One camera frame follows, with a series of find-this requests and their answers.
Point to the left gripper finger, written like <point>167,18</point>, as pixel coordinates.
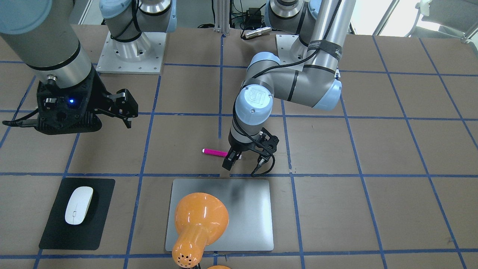
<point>230,159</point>

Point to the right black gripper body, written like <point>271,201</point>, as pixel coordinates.
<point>99,92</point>

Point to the aluminium frame post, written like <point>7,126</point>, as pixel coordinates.
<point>222,16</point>

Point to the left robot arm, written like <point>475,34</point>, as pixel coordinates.
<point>310,80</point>

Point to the white computer mouse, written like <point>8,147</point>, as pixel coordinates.
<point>78,205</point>

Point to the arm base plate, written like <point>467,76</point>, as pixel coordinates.
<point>291,50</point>
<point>142,56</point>

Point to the orange desk lamp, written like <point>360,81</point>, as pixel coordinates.
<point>200,220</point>

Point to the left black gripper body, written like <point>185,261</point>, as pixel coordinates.
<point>236,147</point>

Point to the black mousepad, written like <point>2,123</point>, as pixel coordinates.
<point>86,236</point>

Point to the pink marker pen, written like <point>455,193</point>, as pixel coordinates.
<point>215,152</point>

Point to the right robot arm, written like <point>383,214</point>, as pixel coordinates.
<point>40,33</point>

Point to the silver laptop notebook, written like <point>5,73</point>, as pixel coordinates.
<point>248,203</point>

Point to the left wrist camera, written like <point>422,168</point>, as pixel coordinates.
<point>265,145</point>

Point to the silver metal cylinder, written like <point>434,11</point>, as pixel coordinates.
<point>256,33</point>

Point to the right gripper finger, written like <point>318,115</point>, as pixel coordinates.
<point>119,105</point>

